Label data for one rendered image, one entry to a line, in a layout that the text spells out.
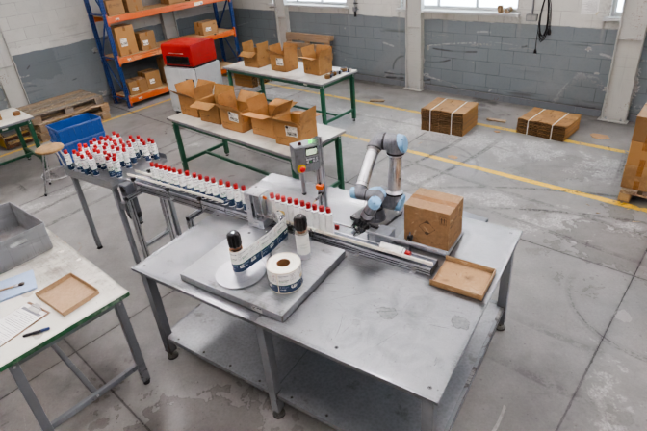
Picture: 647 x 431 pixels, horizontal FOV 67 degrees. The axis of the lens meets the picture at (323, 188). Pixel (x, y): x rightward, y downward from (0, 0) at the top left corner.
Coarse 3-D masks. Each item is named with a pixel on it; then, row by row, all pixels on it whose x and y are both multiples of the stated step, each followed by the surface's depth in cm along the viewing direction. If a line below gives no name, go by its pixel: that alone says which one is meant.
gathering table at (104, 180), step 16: (144, 160) 463; (160, 160) 460; (80, 176) 441; (96, 176) 439; (128, 176) 434; (80, 192) 465; (128, 224) 444; (176, 224) 493; (96, 240) 490; (128, 240) 451
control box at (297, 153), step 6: (294, 144) 313; (306, 144) 312; (312, 144) 312; (294, 150) 309; (300, 150) 310; (318, 150) 315; (294, 156) 312; (300, 156) 312; (312, 156) 315; (294, 162) 316; (300, 162) 314; (318, 162) 319; (294, 168) 320; (306, 168) 317; (312, 168) 319; (318, 168) 321
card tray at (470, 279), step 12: (444, 264) 296; (456, 264) 295; (468, 264) 291; (444, 276) 286; (456, 276) 285; (468, 276) 284; (480, 276) 283; (492, 276) 278; (444, 288) 276; (456, 288) 271; (468, 288) 275; (480, 288) 274; (480, 300) 266
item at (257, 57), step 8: (248, 40) 790; (248, 48) 794; (256, 48) 800; (264, 48) 775; (240, 56) 776; (248, 56) 767; (256, 56) 769; (264, 56) 779; (248, 64) 788; (256, 64) 777; (264, 64) 784
